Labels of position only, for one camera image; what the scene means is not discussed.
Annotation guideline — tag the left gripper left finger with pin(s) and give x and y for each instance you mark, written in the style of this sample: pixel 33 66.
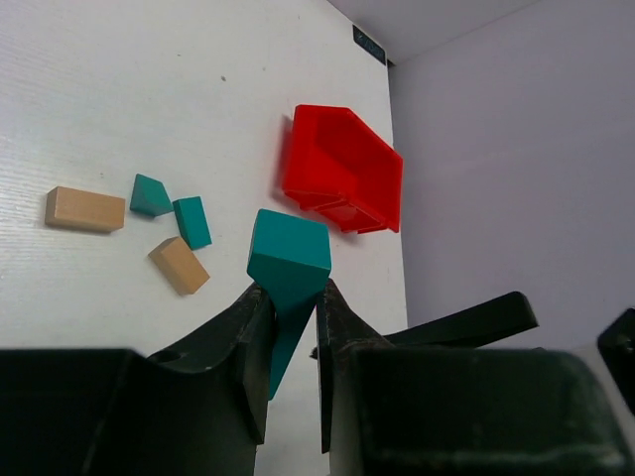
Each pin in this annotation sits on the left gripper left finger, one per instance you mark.
pixel 196 407

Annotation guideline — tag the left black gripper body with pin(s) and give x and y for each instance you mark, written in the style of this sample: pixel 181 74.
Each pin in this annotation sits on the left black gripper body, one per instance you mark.
pixel 610 355

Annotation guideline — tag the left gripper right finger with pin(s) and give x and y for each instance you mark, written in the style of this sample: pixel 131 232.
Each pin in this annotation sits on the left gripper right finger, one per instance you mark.
pixel 389 409

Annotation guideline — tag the teal arch wood block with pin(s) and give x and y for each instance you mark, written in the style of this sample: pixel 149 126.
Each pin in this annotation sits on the teal arch wood block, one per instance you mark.
pixel 290 259

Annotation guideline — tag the red plastic bin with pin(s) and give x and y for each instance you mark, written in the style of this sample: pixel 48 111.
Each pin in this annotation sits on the red plastic bin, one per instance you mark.
pixel 339 168

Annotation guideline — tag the tan rectangular wood block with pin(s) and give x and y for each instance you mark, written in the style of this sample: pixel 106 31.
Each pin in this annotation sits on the tan rectangular wood block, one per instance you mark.
pixel 84 210

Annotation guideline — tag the teal rectangular wood block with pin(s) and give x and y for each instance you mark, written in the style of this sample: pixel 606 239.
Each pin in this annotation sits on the teal rectangular wood block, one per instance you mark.
pixel 192 222

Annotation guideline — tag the teal triangular wood block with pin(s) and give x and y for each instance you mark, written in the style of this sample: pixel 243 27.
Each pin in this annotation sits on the teal triangular wood block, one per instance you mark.
pixel 149 197

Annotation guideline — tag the right blue corner label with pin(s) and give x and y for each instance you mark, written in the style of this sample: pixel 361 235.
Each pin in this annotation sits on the right blue corner label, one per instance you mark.
pixel 365 42

